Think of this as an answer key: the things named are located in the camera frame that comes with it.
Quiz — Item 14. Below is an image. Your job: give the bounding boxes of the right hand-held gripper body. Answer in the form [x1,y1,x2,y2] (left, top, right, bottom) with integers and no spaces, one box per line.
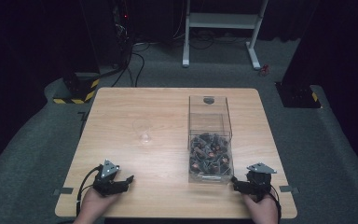
[243,161,278,198]

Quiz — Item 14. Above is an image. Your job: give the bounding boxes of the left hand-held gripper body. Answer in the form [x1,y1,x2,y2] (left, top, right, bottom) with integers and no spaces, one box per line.
[92,159,129,197]

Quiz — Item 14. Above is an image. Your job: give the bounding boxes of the clear plastic box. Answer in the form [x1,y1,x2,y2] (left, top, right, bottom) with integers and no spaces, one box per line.
[186,94,235,185]

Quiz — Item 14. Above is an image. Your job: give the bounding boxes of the person's left hand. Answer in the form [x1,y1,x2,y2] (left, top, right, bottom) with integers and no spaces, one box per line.
[73,186,120,224]

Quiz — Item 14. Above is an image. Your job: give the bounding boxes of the person's right hand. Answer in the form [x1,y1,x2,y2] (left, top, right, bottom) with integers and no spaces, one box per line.
[241,191,280,224]

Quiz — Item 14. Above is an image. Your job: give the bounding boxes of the grey tape strip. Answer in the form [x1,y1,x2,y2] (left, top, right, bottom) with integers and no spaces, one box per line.
[52,187,75,196]
[279,185,300,194]

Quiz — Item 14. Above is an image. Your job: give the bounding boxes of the pile of dark small packets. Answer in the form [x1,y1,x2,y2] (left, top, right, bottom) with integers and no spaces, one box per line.
[189,132,233,175]

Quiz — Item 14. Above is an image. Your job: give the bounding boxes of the clear glass cup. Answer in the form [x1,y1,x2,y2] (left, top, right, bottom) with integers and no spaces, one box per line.
[131,118,154,145]

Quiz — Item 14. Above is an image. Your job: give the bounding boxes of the black stand base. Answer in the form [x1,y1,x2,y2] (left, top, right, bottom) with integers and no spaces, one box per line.
[274,80,323,109]

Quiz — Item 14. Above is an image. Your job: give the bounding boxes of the black base with yellow stripes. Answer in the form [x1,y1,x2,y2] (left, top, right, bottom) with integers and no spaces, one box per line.
[52,72,102,105]

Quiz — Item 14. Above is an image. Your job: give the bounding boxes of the small red clip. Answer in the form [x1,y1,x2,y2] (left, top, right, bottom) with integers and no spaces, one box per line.
[258,63,270,77]

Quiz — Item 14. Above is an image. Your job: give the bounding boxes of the white metal stand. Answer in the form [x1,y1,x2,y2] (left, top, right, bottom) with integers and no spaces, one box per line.
[182,0,269,71]

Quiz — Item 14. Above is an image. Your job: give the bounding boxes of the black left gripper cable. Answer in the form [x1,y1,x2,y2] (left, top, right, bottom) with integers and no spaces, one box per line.
[75,165,103,217]

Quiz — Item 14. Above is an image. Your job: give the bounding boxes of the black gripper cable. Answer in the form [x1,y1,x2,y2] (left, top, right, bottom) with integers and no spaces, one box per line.
[75,165,103,217]
[268,184,283,224]

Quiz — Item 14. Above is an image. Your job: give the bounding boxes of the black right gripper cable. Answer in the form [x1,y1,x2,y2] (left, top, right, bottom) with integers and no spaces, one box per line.
[268,184,283,224]

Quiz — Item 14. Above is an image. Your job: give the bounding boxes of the black floor cables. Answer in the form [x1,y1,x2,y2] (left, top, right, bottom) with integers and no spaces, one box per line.
[110,27,250,89]

